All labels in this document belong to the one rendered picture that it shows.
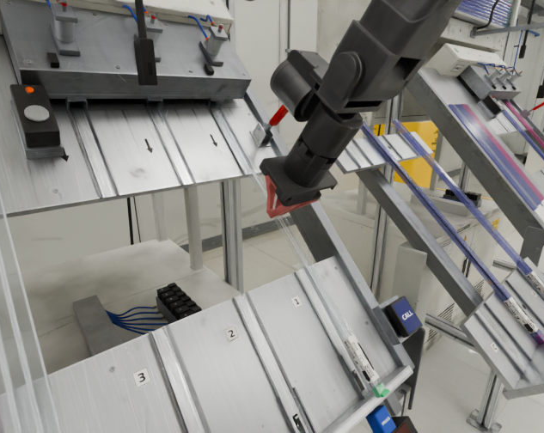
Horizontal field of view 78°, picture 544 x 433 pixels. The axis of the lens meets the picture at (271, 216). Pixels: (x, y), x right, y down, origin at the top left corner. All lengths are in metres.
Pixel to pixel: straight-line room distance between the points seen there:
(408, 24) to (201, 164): 0.34
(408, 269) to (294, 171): 0.41
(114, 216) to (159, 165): 1.79
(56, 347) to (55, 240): 1.46
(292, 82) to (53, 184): 0.31
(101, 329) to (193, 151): 0.42
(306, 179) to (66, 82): 0.34
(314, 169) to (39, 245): 1.99
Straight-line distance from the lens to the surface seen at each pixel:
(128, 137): 0.54
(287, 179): 0.44
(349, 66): 0.35
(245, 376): 0.44
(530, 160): 4.89
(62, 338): 0.88
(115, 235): 2.34
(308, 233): 0.60
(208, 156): 0.56
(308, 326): 0.49
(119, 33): 0.62
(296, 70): 0.44
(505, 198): 1.24
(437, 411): 1.57
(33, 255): 2.29
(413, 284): 0.77
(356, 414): 0.49
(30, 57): 0.54
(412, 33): 0.35
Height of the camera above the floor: 1.10
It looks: 19 degrees down
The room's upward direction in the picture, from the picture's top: straight up
